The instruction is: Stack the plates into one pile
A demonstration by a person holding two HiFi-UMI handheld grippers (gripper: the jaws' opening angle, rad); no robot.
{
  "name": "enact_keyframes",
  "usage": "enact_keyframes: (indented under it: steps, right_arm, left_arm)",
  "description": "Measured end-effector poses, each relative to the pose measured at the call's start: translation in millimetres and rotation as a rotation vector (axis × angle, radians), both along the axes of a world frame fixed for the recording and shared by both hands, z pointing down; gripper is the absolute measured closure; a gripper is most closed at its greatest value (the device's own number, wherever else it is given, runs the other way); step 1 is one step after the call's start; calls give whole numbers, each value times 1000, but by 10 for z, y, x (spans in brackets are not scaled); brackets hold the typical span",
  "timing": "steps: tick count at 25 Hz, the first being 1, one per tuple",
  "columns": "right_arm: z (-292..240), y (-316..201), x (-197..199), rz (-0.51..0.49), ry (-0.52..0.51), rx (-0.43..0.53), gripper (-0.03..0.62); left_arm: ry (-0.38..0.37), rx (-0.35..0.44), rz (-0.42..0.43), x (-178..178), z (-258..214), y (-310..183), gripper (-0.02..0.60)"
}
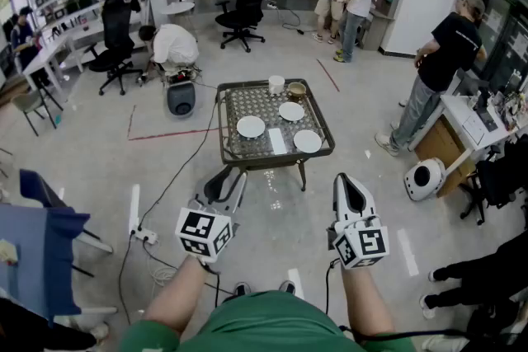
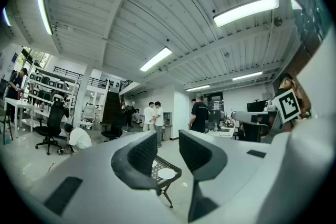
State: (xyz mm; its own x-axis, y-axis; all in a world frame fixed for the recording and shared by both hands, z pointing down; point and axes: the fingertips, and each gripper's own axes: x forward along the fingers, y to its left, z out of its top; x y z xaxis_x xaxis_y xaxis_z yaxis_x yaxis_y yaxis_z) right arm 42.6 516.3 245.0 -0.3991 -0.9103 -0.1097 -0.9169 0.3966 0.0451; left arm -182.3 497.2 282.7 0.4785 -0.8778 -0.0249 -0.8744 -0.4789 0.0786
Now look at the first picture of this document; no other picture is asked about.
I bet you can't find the black floor cable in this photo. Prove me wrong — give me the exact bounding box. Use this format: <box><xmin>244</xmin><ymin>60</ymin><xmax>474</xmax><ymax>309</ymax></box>
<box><xmin>138</xmin><ymin>94</ymin><xmax>219</xmax><ymax>231</ymax></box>

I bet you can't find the white plate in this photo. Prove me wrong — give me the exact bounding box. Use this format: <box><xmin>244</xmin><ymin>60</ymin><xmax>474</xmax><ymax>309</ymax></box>
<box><xmin>293</xmin><ymin>129</ymin><xmax>323</xmax><ymax>154</ymax></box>
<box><xmin>236</xmin><ymin>115</ymin><xmax>266</xmax><ymax>139</ymax></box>
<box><xmin>278</xmin><ymin>101</ymin><xmax>306</xmax><ymax>122</ymax></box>

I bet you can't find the grey chair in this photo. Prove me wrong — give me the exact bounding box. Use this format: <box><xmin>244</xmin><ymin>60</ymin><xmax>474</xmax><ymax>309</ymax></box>
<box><xmin>10</xmin><ymin>88</ymin><xmax>65</xmax><ymax>137</ymax></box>

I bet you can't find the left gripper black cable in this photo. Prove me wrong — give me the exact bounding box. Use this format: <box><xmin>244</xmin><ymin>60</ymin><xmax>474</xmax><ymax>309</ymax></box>
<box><xmin>197</xmin><ymin>259</ymin><xmax>222</xmax><ymax>308</ymax></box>

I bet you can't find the brown bowl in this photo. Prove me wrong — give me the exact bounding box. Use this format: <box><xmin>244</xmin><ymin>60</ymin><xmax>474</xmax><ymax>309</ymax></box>
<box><xmin>287</xmin><ymin>82</ymin><xmax>308</xmax><ymax>101</ymax></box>

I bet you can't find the glass lattice side table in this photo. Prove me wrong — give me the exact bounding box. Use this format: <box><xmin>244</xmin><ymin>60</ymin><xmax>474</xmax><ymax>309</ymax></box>
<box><xmin>215</xmin><ymin>77</ymin><xmax>336</xmax><ymax>193</ymax></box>

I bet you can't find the wooden cabinet with white top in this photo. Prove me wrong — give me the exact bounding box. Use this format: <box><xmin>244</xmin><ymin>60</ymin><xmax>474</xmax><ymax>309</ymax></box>
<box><xmin>408</xmin><ymin>92</ymin><xmax>528</xmax><ymax>199</ymax></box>

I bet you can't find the black extension cable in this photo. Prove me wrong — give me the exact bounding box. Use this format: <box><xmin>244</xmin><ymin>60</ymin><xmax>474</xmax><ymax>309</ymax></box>
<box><xmin>266</xmin><ymin>0</ymin><xmax>317</xmax><ymax>36</ymax></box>

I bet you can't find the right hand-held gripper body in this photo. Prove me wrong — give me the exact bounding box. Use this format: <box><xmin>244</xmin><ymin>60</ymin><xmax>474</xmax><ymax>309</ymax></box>
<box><xmin>328</xmin><ymin>214</ymin><xmax>391</xmax><ymax>271</ymax></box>

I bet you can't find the angled red floor tape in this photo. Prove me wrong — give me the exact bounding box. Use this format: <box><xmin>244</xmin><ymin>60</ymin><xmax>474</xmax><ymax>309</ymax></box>
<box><xmin>126</xmin><ymin>105</ymin><xmax>219</xmax><ymax>142</ymax></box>

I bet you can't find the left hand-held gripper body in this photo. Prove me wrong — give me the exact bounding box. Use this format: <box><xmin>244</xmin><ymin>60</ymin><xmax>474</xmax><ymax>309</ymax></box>
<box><xmin>175</xmin><ymin>193</ymin><xmax>241</xmax><ymax>265</ymax></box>

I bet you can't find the person's left forearm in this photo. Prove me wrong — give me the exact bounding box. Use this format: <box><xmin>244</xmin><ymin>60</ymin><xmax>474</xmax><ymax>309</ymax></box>
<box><xmin>142</xmin><ymin>255</ymin><xmax>210</xmax><ymax>337</ymax></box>

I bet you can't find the white desk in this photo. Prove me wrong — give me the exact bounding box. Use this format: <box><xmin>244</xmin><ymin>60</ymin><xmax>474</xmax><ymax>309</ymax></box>
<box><xmin>22</xmin><ymin>35</ymin><xmax>83</xmax><ymax>98</ymax></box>

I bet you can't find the straight red floor tape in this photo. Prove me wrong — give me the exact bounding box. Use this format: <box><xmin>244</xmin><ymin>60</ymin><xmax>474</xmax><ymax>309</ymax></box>
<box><xmin>316</xmin><ymin>58</ymin><xmax>342</xmax><ymax>93</ymax></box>

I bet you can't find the blue cloth cover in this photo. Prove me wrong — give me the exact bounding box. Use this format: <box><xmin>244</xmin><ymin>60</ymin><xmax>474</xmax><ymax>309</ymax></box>
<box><xmin>0</xmin><ymin>168</ymin><xmax>92</xmax><ymax>325</ymax></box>

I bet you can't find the person's green shirt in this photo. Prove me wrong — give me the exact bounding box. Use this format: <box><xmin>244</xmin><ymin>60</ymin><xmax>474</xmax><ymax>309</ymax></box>
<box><xmin>119</xmin><ymin>290</ymin><xmax>417</xmax><ymax>352</ymax></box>

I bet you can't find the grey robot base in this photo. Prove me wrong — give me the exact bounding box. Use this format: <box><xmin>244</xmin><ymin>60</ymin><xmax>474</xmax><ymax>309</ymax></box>
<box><xmin>166</xmin><ymin>80</ymin><xmax>197</xmax><ymax>119</ymax></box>

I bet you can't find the black swivel chair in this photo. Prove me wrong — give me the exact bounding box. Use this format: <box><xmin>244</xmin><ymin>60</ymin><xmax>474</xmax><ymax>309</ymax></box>
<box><xmin>460</xmin><ymin>135</ymin><xmax>528</xmax><ymax>227</ymax></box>

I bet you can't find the black mesh office chair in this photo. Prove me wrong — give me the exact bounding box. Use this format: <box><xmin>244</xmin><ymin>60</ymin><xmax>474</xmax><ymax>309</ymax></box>
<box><xmin>84</xmin><ymin>0</ymin><xmax>145</xmax><ymax>96</ymax></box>

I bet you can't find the person's right forearm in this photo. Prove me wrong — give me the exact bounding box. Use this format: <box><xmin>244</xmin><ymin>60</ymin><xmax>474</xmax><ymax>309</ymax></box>
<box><xmin>340</xmin><ymin>263</ymin><xmax>397</xmax><ymax>339</ymax></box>

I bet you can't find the grey wall cabinet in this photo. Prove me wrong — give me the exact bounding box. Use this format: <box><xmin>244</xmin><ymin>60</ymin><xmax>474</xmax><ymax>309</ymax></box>
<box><xmin>362</xmin><ymin>0</ymin><xmax>403</xmax><ymax>51</ymax></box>

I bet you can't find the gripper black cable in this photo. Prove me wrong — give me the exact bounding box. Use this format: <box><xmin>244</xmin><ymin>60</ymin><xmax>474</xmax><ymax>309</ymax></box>
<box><xmin>197</xmin><ymin>259</ymin><xmax>222</xmax><ymax>308</ymax></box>
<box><xmin>324</xmin><ymin>258</ymin><xmax>471</xmax><ymax>343</ymax></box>

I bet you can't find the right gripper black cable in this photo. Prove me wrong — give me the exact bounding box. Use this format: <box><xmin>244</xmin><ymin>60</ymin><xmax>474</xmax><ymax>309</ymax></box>
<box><xmin>324</xmin><ymin>258</ymin><xmax>471</xmax><ymax>343</ymax></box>

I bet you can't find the white power strip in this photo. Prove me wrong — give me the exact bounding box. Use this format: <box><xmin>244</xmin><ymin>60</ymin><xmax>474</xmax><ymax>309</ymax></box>
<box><xmin>128</xmin><ymin>227</ymin><xmax>159</xmax><ymax>246</ymax></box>

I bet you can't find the white mug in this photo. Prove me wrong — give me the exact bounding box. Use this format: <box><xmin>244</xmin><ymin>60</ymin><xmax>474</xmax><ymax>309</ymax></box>
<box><xmin>267</xmin><ymin>74</ymin><xmax>286</xmax><ymax>96</ymax></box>

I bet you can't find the round white table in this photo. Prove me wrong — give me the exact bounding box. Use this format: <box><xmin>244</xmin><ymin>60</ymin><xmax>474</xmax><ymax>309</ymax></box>
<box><xmin>159</xmin><ymin>2</ymin><xmax>198</xmax><ymax>42</ymax></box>

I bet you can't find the disassembled robot part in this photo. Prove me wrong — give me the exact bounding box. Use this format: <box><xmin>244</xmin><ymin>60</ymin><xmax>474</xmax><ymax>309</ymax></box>
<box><xmin>163</xmin><ymin>68</ymin><xmax>203</xmax><ymax>87</ymax></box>

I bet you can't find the white round device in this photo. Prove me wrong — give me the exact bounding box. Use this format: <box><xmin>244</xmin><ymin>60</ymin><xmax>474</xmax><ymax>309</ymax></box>
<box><xmin>403</xmin><ymin>157</ymin><xmax>447</xmax><ymax>203</ymax></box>

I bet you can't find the black power strip cable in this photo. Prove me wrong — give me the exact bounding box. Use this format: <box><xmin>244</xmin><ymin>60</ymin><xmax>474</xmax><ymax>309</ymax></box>
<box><xmin>118</xmin><ymin>234</ymin><xmax>137</xmax><ymax>326</ymax></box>

